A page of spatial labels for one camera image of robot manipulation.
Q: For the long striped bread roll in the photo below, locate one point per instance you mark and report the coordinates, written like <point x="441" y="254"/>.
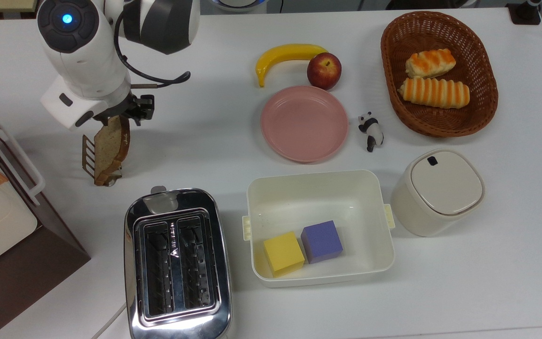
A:
<point x="433" y="92"/>

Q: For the black desk clamp mount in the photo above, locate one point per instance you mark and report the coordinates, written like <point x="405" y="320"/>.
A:
<point x="525" y="14"/>

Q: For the red apple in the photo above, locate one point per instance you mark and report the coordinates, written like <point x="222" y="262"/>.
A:
<point x="323" y="71"/>

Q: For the cream lidded trash bin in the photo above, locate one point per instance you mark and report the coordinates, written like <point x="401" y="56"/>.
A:
<point x="445" y="183"/>

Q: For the white plastic container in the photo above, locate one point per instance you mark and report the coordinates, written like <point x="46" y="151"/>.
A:
<point x="318" y="197"/>

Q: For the beige board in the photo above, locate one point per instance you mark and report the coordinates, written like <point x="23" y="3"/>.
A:
<point x="3" y="4"/>

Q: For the purple cube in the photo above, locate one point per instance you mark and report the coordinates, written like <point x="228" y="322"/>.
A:
<point x="322" y="242"/>

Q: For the brown toast bread slice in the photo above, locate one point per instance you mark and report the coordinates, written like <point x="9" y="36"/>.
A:
<point x="108" y="150"/>

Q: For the pink plate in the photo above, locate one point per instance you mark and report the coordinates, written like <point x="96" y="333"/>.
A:
<point x="304" y="125"/>

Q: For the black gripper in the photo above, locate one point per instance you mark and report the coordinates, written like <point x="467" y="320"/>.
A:
<point x="123" y="109"/>

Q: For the brown wicker basket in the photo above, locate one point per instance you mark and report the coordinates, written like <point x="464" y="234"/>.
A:
<point x="482" y="66"/>

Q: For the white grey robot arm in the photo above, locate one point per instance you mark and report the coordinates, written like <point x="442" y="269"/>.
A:
<point x="83" y="56"/>

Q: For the yellow banana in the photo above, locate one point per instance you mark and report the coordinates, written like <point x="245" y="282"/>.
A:
<point x="285" y="52"/>

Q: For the panda figurine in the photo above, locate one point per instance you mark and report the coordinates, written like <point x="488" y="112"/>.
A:
<point x="372" y="129"/>

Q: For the dark brown wooden box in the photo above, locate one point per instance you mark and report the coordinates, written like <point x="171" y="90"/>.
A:
<point x="26" y="282"/>

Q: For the yellow cube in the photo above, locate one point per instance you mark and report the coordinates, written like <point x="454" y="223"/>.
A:
<point x="282" y="254"/>

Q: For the short striped bread roll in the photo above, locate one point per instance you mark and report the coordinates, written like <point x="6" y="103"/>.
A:
<point x="431" y="63"/>

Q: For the cream chrome two-slot toaster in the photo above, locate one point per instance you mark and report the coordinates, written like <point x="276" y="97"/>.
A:
<point x="177" y="322"/>

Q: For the wooden toast rack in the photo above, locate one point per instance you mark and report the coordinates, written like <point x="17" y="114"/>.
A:
<point x="87" y="155"/>

